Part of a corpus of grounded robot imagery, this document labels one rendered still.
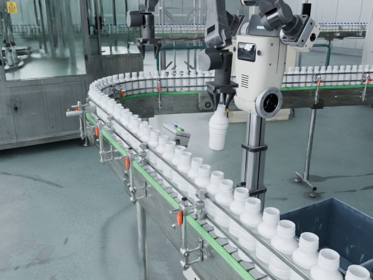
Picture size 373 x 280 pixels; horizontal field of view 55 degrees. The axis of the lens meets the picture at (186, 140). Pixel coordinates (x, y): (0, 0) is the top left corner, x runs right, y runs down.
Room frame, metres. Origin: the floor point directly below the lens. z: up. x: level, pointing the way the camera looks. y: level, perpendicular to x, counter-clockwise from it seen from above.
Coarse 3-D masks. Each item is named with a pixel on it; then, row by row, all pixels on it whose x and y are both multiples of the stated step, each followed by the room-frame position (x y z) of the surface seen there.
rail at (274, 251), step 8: (96, 104) 1.99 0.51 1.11; (104, 112) 1.84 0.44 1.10; (120, 136) 1.62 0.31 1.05; (136, 136) 1.42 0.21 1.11; (128, 144) 1.52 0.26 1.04; (136, 152) 1.43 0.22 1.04; (152, 152) 1.27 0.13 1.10; (176, 168) 1.10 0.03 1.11; (184, 176) 1.04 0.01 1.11; (192, 184) 0.99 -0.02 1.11; (224, 208) 0.84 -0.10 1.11; (208, 216) 0.91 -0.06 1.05; (232, 216) 0.80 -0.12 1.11; (216, 224) 0.87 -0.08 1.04; (240, 224) 0.77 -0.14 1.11; (224, 232) 0.83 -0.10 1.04; (248, 232) 0.74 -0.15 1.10; (232, 240) 0.80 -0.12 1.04; (264, 240) 0.70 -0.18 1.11; (240, 248) 0.77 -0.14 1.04; (272, 248) 0.67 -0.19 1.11; (248, 256) 0.74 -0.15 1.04; (280, 256) 0.64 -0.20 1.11; (256, 264) 0.71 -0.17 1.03; (288, 264) 0.62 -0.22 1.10; (264, 272) 0.68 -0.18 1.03; (296, 272) 0.60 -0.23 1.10; (344, 272) 0.59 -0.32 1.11
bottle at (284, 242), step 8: (280, 224) 0.69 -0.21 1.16; (288, 224) 0.70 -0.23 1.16; (280, 232) 0.67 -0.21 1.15; (288, 232) 0.66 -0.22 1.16; (272, 240) 0.69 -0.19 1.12; (280, 240) 0.67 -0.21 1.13; (288, 240) 0.66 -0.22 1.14; (296, 240) 0.68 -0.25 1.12; (280, 248) 0.66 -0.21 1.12; (288, 248) 0.66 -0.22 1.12; (272, 256) 0.67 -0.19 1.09; (288, 256) 0.65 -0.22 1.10; (272, 264) 0.67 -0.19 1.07; (280, 264) 0.66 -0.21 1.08; (272, 272) 0.67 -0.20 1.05; (280, 272) 0.65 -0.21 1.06; (288, 272) 0.65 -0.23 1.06
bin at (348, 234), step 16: (304, 208) 1.13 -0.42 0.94; (320, 208) 1.17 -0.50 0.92; (336, 208) 1.18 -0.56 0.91; (352, 208) 1.12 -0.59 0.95; (304, 224) 1.13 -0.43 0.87; (320, 224) 1.17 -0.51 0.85; (336, 224) 1.17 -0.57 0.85; (352, 224) 1.11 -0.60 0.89; (368, 224) 1.06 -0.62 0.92; (320, 240) 1.18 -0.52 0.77; (336, 240) 1.16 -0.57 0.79; (352, 240) 1.10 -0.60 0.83; (368, 240) 1.05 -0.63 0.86; (352, 256) 1.09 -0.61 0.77; (368, 256) 1.04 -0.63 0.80
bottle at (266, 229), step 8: (272, 208) 0.75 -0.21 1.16; (264, 216) 0.73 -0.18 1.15; (272, 216) 0.72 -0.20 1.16; (264, 224) 0.73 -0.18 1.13; (272, 224) 0.72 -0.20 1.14; (264, 232) 0.72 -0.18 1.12; (272, 232) 0.71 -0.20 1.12; (256, 240) 0.74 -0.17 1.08; (256, 248) 0.74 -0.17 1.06; (264, 248) 0.71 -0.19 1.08; (256, 256) 0.73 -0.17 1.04; (264, 256) 0.71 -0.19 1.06; (264, 264) 0.71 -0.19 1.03
